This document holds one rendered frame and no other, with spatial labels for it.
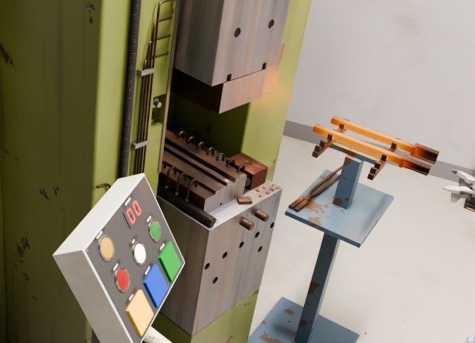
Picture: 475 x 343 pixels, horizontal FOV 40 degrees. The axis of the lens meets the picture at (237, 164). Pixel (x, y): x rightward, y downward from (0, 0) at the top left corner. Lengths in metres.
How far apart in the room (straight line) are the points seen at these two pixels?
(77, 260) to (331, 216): 1.25
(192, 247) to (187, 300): 0.22
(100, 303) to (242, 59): 0.77
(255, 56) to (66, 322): 1.05
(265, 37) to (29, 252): 1.03
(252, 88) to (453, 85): 2.58
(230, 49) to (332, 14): 2.54
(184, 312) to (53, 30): 1.01
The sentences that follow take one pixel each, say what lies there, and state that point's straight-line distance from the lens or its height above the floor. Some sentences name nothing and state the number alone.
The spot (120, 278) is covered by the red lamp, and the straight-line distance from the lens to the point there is 1.47.
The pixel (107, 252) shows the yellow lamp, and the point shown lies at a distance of 1.44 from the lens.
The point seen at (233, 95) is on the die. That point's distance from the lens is 1.84.
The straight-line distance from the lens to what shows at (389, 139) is 2.47.
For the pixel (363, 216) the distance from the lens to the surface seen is 2.48.
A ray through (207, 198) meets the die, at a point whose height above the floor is 0.98.
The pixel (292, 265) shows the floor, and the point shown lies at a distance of 3.37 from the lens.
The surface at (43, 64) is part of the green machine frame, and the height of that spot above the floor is 1.35.
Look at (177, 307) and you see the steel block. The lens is 2.22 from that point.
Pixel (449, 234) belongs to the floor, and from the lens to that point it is 4.02.
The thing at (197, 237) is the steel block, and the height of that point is 0.86.
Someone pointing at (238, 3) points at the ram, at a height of 1.59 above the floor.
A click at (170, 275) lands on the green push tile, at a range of 1.65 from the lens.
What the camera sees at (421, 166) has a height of 1.03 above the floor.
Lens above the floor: 2.07
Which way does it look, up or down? 30 degrees down
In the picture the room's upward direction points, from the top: 10 degrees clockwise
